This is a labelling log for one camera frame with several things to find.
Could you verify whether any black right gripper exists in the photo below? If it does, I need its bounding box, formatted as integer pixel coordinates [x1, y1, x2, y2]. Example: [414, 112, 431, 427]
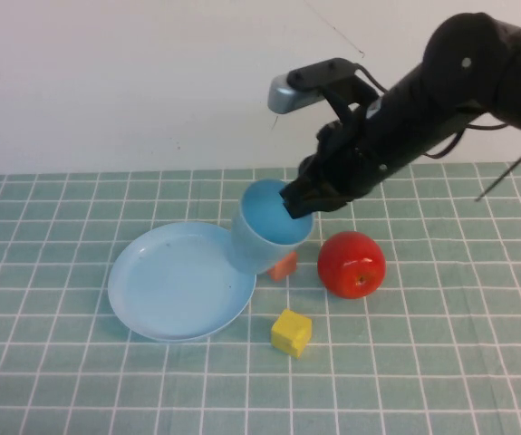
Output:
[280, 92, 381, 222]

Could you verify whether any light blue plastic cup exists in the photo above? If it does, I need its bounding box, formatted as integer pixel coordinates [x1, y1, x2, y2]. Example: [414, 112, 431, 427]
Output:
[230, 179, 316, 276]

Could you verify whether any light blue plastic plate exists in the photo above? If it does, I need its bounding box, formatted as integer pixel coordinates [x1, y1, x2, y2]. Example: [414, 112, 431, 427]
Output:
[108, 220, 257, 343]

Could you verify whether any red apple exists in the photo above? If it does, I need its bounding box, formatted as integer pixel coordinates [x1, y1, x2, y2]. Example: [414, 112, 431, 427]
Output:
[317, 230, 387, 300]

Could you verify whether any orange foam cube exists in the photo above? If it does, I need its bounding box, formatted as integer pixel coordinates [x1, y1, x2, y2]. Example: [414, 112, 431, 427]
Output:
[266, 251, 299, 283]

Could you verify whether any yellow foam cube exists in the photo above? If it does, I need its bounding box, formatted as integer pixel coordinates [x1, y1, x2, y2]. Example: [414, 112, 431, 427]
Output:
[270, 308, 313, 361]

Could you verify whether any green checkered tablecloth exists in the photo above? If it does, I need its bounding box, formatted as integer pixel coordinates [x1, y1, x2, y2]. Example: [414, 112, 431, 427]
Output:
[0, 161, 521, 435]

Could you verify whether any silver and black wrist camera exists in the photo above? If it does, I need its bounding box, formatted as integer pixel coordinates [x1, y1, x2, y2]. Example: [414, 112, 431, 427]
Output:
[267, 58, 381, 115]

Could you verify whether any black camera cable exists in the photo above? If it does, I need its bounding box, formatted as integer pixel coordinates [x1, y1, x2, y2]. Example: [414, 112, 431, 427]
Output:
[352, 64, 388, 96]

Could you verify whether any black looping arm cable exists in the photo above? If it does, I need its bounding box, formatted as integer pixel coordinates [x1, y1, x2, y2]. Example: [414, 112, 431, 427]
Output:
[422, 118, 511, 160]

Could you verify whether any thin black cable tie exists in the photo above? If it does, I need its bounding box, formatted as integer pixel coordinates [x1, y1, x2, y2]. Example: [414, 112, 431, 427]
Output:
[474, 138, 521, 203]

